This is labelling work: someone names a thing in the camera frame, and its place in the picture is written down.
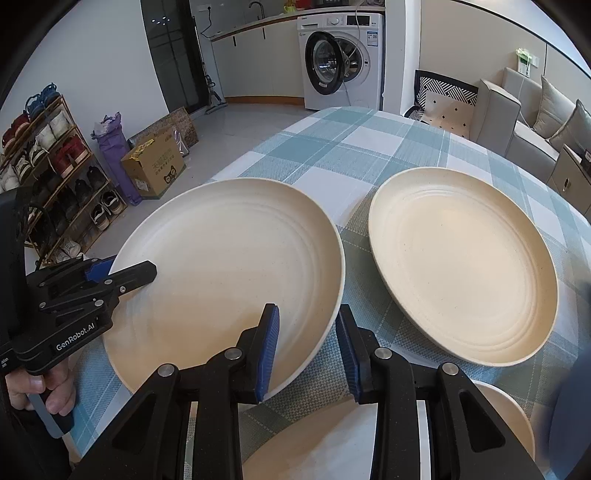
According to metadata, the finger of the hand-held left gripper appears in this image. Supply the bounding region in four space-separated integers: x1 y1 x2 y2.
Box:
25 255 117 296
39 260 158 325

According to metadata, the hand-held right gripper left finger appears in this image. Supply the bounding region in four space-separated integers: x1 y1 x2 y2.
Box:
68 302 281 480

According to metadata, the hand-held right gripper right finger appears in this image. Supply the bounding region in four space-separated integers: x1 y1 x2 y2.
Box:
335 304 548 480

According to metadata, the beige round plate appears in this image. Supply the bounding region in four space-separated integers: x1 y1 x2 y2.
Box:
240 379 537 480
102 178 346 404
368 167 559 367

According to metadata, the person's left forearm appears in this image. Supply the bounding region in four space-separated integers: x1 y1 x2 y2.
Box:
0 406 79 480

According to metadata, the person's left hand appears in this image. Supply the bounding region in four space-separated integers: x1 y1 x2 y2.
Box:
4 362 78 416

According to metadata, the cardboard box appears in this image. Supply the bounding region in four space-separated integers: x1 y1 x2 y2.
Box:
121 136 186 200

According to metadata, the purple bag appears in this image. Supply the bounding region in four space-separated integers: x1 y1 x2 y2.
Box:
92 112 143 207

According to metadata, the wooden shoe rack with shoes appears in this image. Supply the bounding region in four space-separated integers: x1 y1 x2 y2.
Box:
0 83 127 266

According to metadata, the brown patterned paper bag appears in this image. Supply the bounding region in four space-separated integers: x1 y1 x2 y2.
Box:
129 107 199 158

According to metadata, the blue white checked tablecloth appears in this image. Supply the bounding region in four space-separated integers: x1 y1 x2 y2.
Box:
69 106 591 480

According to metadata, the dark glass door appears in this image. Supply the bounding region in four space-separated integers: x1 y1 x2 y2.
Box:
140 0 206 114

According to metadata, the white kitchen counter cabinet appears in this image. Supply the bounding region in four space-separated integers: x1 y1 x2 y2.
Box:
210 9 305 100

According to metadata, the grey nightstand cabinet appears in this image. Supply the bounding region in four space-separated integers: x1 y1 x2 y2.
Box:
547 143 591 206

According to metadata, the grey sofa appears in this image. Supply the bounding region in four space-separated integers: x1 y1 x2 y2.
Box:
475 67 591 185

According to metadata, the white washing machine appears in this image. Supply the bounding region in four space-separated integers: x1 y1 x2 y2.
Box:
297 12 386 112

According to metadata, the grey cushion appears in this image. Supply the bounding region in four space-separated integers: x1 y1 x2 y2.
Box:
549 99 591 155
533 76 578 139

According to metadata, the white charging cable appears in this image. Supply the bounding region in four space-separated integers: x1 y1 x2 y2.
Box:
516 73 531 126

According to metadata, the white green wall plug device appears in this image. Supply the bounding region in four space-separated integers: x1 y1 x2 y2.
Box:
515 47 539 75

